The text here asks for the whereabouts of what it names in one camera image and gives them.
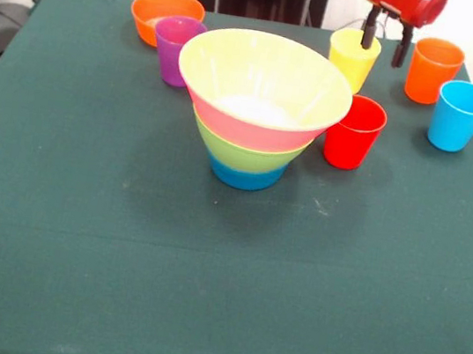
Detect blue cup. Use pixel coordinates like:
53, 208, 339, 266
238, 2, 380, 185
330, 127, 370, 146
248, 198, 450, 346
425, 77, 473, 156

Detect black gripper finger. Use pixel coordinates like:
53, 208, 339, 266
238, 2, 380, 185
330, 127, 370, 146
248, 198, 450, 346
358, 4, 383, 52
390, 23, 417, 71

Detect orange cup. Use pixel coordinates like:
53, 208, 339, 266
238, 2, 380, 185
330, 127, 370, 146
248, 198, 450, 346
402, 33, 469, 110

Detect purple cup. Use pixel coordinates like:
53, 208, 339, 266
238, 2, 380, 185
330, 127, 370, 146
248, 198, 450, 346
146, 12, 210, 91

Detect red cup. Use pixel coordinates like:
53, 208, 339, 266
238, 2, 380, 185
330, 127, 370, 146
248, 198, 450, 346
320, 91, 391, 176

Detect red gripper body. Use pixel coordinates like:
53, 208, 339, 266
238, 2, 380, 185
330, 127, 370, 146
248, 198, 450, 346
358, 0, 449, 33

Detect yellow cup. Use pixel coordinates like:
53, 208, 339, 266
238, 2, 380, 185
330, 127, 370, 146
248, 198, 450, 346
322, 25, 384, 99

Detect dark green table cloth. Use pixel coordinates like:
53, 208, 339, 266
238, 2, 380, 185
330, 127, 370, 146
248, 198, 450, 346
0, 0, 473, 354

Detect large pink bowl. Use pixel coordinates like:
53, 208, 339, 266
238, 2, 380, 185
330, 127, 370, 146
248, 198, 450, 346
179, 85, 332, 162

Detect blue bowl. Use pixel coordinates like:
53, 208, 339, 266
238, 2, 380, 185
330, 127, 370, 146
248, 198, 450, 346
202, 148, 292, 196

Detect large orange bowl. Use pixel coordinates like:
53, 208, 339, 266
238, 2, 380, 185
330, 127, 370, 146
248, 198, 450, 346
169, 18, 362, 141

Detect green bowl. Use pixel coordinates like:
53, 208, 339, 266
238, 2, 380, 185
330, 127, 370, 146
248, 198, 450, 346
184, 110, 312, 182

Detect small dark orange bowl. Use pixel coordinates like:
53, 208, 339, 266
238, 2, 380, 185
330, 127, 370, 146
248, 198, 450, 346
126, 0, 209, 55

